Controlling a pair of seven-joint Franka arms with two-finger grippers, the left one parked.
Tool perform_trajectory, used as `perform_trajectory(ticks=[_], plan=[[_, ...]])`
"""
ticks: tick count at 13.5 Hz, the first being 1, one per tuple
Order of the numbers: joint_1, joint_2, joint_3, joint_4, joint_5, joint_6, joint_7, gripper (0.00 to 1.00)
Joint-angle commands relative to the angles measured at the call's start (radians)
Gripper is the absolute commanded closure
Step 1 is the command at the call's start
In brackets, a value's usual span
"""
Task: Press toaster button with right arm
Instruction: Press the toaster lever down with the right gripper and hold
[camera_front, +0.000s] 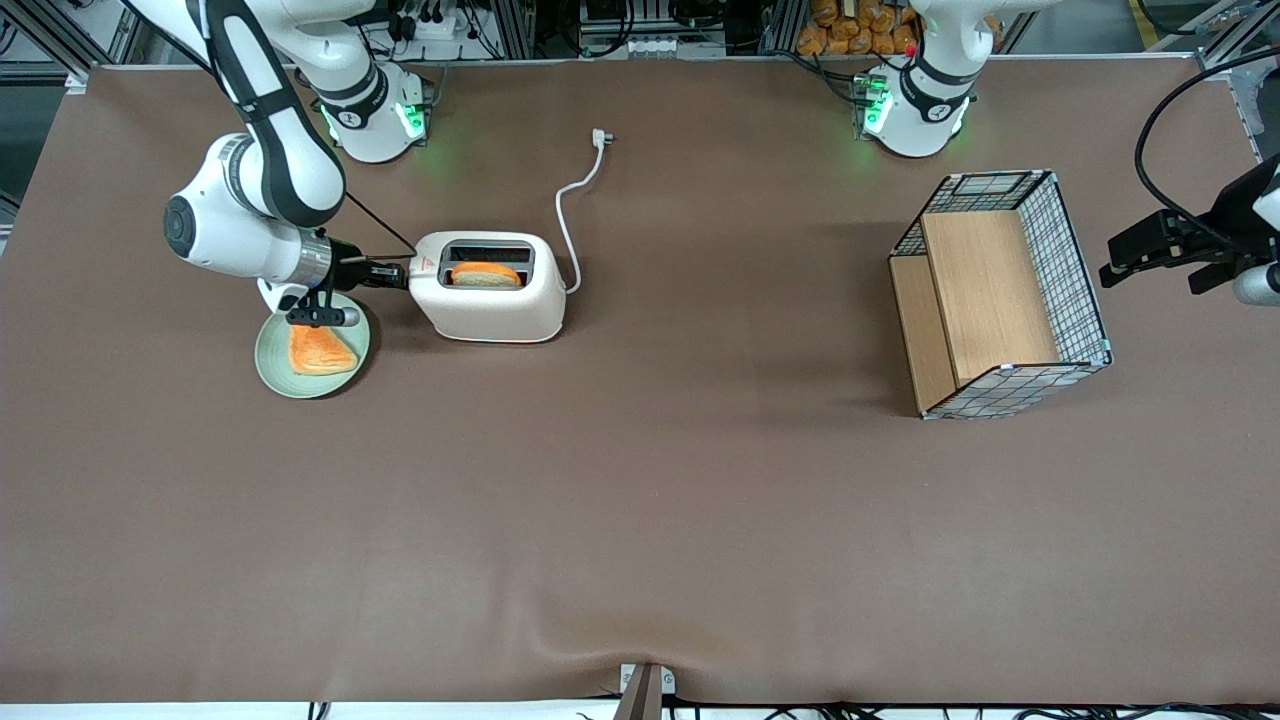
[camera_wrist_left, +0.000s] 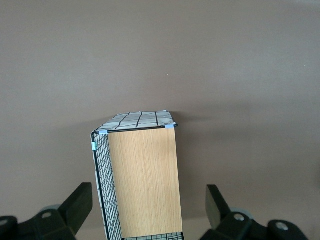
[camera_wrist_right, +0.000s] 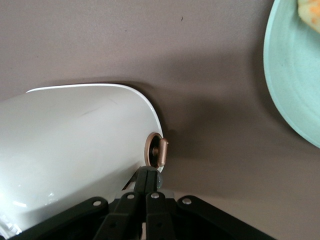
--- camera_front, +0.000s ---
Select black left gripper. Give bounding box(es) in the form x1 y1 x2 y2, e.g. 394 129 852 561
1100 152 1280 289

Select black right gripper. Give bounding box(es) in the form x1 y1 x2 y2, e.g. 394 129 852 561
330 238 411 291

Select triangular orange pastry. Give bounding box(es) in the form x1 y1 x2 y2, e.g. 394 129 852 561
289 324 360 377

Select brown table cover cloth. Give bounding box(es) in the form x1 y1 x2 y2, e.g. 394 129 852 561
0 55 1280 706

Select wire basket with wooden boards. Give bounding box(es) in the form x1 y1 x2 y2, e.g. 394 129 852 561
888 169 1114 421

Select bag of orange buns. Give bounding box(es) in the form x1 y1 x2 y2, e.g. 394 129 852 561
797 0 926 57

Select metal table clamp bracket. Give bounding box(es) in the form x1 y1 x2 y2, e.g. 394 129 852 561
618 663 677 720

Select pale green round plate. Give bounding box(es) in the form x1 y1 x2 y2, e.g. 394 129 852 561
254 300 372 400

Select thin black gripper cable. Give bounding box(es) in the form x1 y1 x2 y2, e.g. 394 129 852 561
343 193 418 261

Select black base cable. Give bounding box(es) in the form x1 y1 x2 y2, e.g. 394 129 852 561
785 48 871 101

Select white two-slot toaster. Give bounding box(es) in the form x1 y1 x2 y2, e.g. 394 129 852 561
405 231 568 344

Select white toaster power cord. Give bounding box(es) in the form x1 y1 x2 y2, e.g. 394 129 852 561
555 128 615 295

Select toast bread slice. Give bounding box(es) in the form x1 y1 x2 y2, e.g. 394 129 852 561
450 262 523 289

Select white power strip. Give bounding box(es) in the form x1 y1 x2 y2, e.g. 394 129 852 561
395 8 471 43

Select thick black gripper cable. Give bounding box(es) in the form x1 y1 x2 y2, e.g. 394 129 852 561
1134 48 1280 256

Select white terminal block row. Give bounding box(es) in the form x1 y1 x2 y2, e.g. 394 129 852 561
620 38 726 59

